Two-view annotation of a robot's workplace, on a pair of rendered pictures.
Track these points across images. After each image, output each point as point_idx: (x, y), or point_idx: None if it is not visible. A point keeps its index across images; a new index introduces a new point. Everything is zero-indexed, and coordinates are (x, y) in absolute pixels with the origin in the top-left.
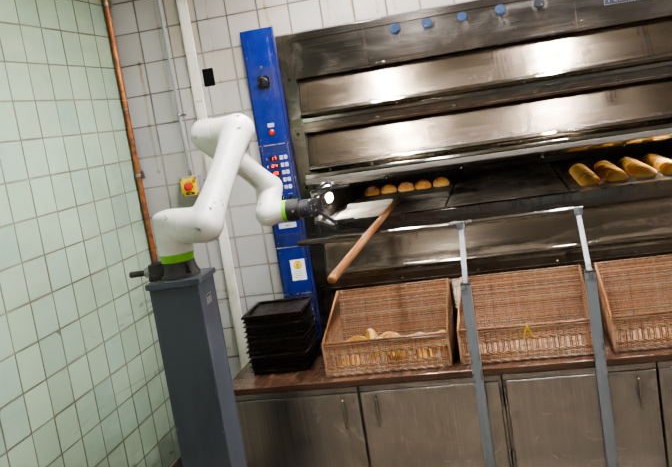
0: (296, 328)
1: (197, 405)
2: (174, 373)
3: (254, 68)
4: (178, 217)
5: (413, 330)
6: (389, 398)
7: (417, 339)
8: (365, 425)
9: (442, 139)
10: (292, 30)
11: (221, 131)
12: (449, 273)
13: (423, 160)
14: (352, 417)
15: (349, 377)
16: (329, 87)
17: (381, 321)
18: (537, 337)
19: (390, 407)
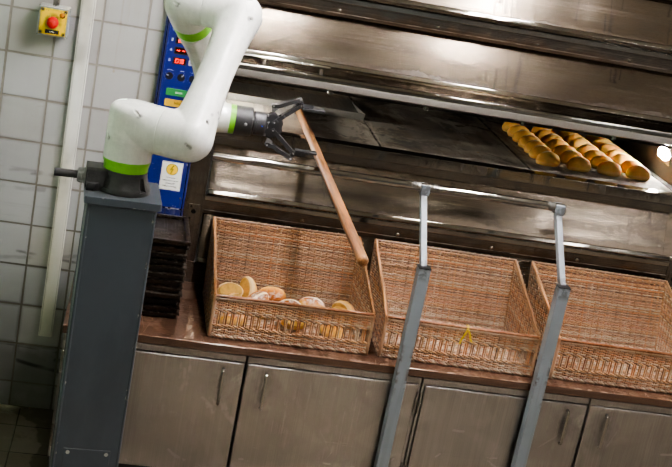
0: (176, 262)
1: (102, 359)
2: (85, 313)
3: None
4: (159, 120)
5: (300, 290)
6: (282, 378)
7: (336, 315)
8: (241, 404)
9: (411, 65)
10: None
11: (224, 14)
12: (362, 230)
13: (390, 89)
14: (228, 392)
15: (238, 342)
16: None
17: (263, 270)
18: (474, 343)
19: (280, 389)
